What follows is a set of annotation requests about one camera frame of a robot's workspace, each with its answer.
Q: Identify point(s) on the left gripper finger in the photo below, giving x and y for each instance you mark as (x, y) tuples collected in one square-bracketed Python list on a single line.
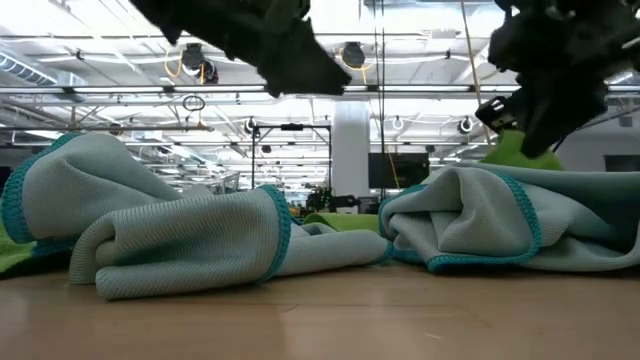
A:
[(305, 70)]

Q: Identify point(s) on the black wall monitor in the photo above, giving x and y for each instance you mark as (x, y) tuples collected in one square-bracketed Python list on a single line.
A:
[(407, 170)]

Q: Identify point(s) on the dark wall window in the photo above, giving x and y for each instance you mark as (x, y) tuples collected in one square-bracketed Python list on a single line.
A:
[(622, 164)]

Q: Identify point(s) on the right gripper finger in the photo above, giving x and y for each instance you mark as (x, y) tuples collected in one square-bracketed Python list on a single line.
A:
[(560, 107)]

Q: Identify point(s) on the light blue microfiber towel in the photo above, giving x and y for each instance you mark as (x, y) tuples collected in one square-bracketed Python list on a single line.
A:
[(480, 220), (190, 245)]

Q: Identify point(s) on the green microfiber towel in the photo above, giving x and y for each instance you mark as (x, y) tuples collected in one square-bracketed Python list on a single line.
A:
[(500, 156), (15, 255)]

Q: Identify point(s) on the silver air duct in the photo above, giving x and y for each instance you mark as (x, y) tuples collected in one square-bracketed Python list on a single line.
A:
[(25, 70)]

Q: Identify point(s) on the white building pillar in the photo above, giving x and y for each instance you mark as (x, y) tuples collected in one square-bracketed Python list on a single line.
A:
[(350, 150)]

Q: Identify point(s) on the black robot workstation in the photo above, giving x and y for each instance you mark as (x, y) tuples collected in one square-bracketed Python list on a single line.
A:
[(325, 200)]

